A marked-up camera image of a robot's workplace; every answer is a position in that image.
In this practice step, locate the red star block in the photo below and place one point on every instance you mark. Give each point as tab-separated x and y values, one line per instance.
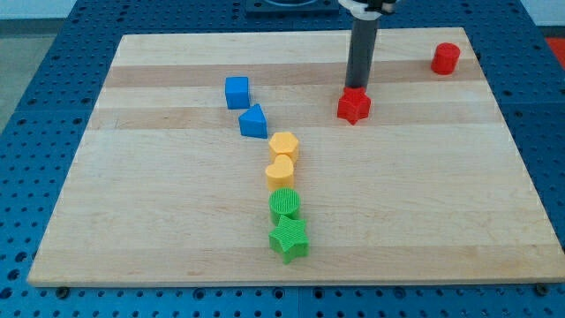
354	104

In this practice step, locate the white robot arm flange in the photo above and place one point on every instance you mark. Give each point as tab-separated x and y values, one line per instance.
368	10

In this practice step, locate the green star block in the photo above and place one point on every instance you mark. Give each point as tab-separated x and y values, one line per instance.
289	239

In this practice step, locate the yellow heart block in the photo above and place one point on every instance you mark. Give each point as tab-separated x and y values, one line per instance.
280	173

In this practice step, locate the yellow hexagon block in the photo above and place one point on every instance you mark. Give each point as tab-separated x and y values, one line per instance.
284	143

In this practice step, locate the green cylinder block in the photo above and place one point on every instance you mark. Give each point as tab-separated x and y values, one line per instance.
284	202

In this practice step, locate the blue triangle block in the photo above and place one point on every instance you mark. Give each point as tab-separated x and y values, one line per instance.
253	123

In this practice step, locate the wooden board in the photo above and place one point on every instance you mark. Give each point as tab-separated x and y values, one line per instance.
165	191

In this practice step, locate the blue cube block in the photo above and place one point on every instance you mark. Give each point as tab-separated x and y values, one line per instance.
237	93

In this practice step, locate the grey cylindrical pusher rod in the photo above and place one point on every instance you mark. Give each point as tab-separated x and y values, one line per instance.
360	59

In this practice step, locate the red cylinder block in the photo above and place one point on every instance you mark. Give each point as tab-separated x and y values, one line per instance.
445	58

